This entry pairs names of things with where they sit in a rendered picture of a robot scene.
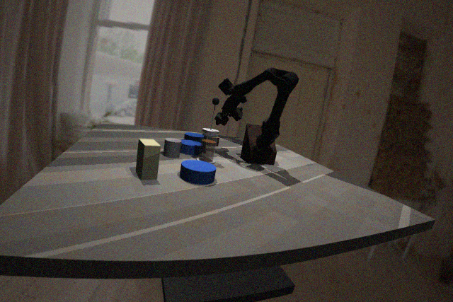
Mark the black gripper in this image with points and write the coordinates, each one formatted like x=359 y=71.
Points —
x=221 y=117

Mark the glass coffee press with black knob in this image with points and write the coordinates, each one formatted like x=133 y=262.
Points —
x=208 y=141

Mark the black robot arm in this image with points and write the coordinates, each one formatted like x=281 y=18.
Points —
x=285 y=82

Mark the blue cylinder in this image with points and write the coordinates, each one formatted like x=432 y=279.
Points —
x=193 y=136
x=197 y=172
x=190 y=148

